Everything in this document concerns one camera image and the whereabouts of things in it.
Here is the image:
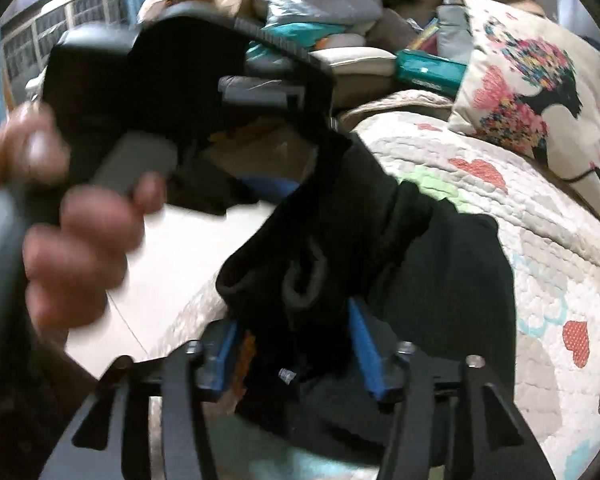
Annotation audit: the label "grey fabric bag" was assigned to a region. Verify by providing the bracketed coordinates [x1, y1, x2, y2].
[437, 5, 468, 61]

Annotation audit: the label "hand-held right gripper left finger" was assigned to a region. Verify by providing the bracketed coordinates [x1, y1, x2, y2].
[40, 320, 241, 480]

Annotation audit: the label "person's left hand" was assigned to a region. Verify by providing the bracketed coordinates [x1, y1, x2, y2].
[0, 102, 168, 346]

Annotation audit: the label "green tissue packet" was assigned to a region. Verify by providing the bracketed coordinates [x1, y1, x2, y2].
[394, 49, 468, 95]

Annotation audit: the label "window with metal grille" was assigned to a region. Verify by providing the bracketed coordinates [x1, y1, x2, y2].
[0, 0, 131, 91]

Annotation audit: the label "quilted heart print blanket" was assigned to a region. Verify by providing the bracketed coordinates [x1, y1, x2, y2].
[150, 90, 600, 480]

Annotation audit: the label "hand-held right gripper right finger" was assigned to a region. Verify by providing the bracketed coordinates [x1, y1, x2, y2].
[349, 298, 557, 480]

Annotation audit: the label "black pants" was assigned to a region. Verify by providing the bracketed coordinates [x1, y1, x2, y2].
[215, 130, 518, 466]

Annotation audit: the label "beige padded cushion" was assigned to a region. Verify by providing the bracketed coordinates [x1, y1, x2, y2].
[310, 47, 398, 106]

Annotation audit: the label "brown cushion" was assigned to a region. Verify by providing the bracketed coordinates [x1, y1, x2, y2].
[367, 7, 421, 51]

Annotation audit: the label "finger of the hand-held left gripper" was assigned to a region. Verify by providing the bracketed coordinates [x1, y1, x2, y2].
[230, 172, 306, 206]

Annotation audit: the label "floral silhouette print pillow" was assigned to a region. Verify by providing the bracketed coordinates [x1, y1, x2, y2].
[447, 0, 600, 223]

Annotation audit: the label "teal cloth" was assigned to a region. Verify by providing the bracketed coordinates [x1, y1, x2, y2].
[245, 22, 361, 58]

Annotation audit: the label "colourful striped packet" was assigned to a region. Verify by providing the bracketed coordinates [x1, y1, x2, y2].
[410, 17, 441, 53]

